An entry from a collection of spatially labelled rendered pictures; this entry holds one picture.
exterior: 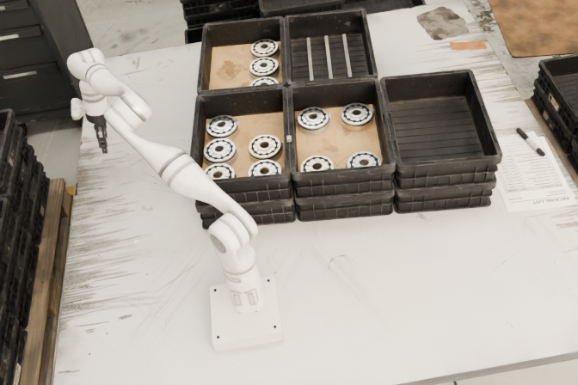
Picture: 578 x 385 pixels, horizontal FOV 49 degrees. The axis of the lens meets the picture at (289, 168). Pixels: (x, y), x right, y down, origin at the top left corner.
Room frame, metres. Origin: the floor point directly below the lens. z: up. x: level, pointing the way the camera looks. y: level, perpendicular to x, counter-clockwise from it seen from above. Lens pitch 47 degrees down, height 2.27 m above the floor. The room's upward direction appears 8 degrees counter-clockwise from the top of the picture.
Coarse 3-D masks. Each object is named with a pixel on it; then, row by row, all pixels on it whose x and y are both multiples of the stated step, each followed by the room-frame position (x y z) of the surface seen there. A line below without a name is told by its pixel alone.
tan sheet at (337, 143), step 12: (324, 108) 1.58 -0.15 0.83; (336, 108) 1.57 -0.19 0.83; (372, 108) 1.55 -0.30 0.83; (336, 120) 1.51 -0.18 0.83; (372, 120) 1.49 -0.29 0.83; (300, 132) 1.48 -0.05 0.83; (324, 132) 1.47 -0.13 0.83; (336, 132) 1.46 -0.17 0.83; (348, 132) 1.45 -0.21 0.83; (360, 132) 1.44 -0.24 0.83; (372, 132) 1.44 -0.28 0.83; (300, 144) 1.43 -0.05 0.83; (312, 144) 1.42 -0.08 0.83; (324, 144) 1.41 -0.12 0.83; (336, 144) 1.40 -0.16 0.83; (348, 144) 1.40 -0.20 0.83; (360, 144) 1.39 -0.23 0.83; (372, 144) 1.38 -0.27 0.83; (300, 156) 1.37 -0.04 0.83; (336, 156) 1.35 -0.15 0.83; (348, 156) 1.35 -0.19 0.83
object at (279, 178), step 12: (204, 96) 1.61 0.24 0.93; (192, 132) 1.44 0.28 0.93; (288, 132) 1.38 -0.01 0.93; (192, 144) 1.39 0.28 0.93; (288, 144) 1.33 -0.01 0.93; (192, 156) 1.34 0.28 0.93; (288, 156) 1.28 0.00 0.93; (288, 168) 1.24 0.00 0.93; (216, 180) 1.23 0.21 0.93; (228, 180) 1.23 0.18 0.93; (240, 180) 1.22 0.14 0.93; (252, 180) 1.21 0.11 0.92; (264, 180) 1.21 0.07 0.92; (276, 180) 1.21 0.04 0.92; (288, 180) 1.21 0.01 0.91
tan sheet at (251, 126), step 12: (240, 120) 1.58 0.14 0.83; (252, 120) 1.57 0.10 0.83; (264, 120) 1.56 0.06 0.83; (276, 120) 1.55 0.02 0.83; (240, 132) 1.52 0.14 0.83; (252, 132) 1.51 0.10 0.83; (264, 132) 1.50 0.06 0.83; (276, 132) 1.50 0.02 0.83; (240, 144) 1.46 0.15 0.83; (204, 156) 1.43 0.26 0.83; (240, 156) 1.41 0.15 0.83; (204, 168) 1.38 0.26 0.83; (240, 168) 1.36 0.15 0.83
